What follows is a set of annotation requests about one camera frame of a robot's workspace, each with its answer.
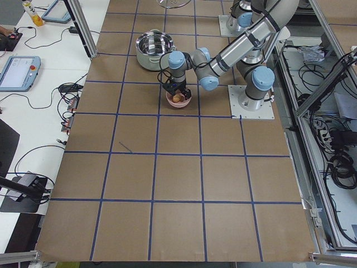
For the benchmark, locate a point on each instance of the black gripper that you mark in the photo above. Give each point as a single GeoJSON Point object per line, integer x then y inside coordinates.
{"type": "Point", "coordinates": [182, 89]}

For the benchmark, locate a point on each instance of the brown egg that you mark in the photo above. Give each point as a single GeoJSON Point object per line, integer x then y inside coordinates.
{"type": "Point", "coordinates": [176, 100]}

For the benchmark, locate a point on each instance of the glass pot lid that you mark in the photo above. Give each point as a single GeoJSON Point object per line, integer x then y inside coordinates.
{"type": "Point", "coordinates": [172, 4]}

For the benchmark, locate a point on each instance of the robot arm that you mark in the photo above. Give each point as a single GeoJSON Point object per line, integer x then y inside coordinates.
{"type": "Point", "coordinates": [256, 22]}
{"type": "Point", "coordinates": [240, 7]}

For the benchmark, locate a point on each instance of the white pot with steel interior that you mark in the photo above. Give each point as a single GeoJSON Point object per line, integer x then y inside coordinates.
{"type": "Point", "coordinates": [150, 48]}

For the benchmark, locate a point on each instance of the pink bowl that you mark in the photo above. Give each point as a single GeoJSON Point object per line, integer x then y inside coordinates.
{"type": "Point", "coordinates": [182, 104]}

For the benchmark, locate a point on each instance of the black power adapter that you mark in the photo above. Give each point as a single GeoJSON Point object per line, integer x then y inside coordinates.
{"type": "Point", "coordinates": [73, 30]}

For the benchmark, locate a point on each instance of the teach pendant far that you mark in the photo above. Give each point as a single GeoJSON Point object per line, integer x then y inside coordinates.
{"type": "Point", "coordinates": [57, 13]}

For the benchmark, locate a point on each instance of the teach pendant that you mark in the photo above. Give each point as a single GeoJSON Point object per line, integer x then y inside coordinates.
{"type": "Point", "coordinates": [57, 13]}
{"type": "Point", "coordinates": [19, 73]}

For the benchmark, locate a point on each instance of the yellow drink bottle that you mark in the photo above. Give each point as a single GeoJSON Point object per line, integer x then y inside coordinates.
{"type": "Point", "coordinates": [30, 10]}

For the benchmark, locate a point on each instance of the teach pendant near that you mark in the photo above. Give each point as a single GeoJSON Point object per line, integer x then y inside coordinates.
{"type": "Point", "coordinates": [19, 73]}

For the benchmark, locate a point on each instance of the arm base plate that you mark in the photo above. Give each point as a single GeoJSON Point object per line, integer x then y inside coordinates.
{"type": "Point", "coordinates": [232, 27]}
{"type": "Point", "coordinates": [242, 107]}

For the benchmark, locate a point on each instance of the aluminium frame post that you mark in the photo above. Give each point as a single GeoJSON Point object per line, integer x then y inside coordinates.
{"type": "Point", "coordinates": [76, 13]}

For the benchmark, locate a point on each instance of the black camera stand base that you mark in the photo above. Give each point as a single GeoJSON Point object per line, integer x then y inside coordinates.
{"type": "Point", "coordinates": [24, 193]}

